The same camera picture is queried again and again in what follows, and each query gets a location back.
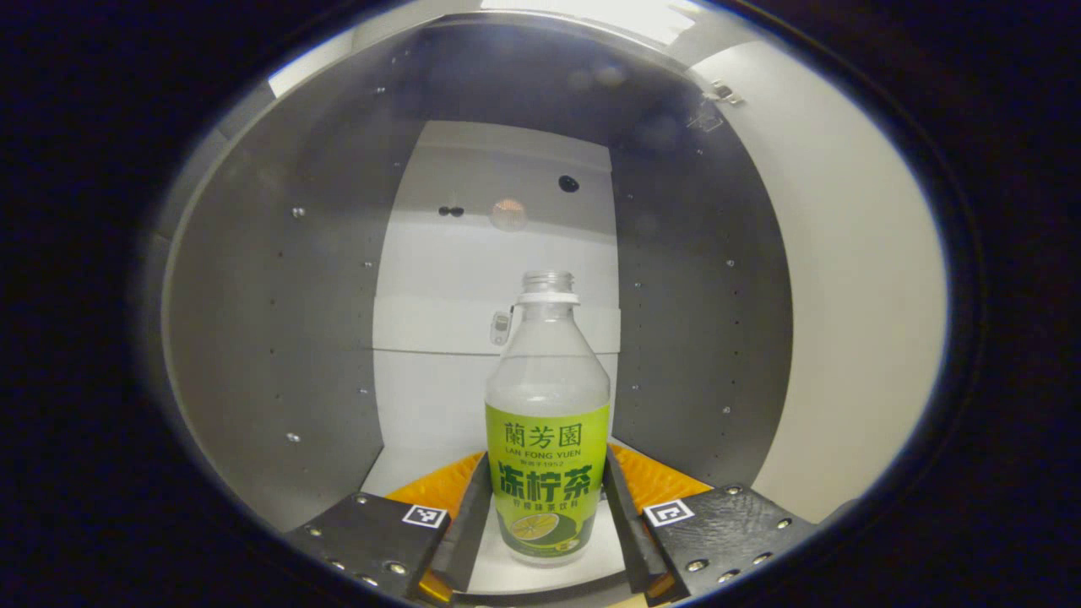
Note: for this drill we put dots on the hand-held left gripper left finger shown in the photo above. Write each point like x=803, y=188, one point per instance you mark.
x=473, y=540

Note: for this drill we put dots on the dark grey cabinet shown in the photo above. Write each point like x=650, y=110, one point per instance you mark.
x=279, y=338

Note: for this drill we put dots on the large ceiling light panel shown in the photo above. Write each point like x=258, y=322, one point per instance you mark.
x=608, y=13

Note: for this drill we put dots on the metal door hinge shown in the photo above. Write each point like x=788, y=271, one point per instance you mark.
x=726, y=93

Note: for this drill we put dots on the clear bottle with green label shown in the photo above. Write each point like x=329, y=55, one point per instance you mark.
x=547, y=380

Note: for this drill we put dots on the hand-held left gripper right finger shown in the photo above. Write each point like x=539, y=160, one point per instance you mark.
x=629, y=540

